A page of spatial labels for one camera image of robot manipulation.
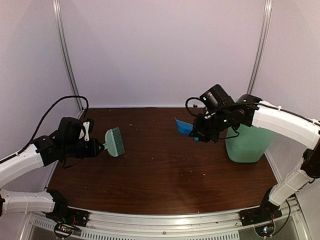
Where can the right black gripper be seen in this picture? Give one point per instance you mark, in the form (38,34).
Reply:
(198,130)

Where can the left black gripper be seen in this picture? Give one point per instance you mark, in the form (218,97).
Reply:
(93,152)

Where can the blue plastic dustpan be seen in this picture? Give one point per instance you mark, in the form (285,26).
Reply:
(183,127)

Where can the mint green hand brush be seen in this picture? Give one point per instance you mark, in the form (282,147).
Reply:
(114,142)

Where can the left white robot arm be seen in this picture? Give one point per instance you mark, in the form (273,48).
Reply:
(41,153)

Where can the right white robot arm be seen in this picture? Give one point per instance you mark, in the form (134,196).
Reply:
(250,123)

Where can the mint green waste bin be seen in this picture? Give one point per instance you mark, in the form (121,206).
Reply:
(250,145)

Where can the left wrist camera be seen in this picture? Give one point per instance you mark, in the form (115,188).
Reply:
(86,129)

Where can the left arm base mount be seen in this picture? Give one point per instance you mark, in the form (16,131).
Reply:
(67,219)

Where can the front aluminium rail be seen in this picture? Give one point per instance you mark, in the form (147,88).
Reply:
(223,225)

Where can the right aluminium frame post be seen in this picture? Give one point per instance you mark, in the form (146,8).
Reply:
(264,30)

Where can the aluminium frame post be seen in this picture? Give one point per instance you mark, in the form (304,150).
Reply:
(63,45)
(264,30)

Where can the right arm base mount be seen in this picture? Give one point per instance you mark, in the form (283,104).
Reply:
(262,218)

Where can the left aluminium frame post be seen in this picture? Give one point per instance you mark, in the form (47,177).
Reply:
(63,45)

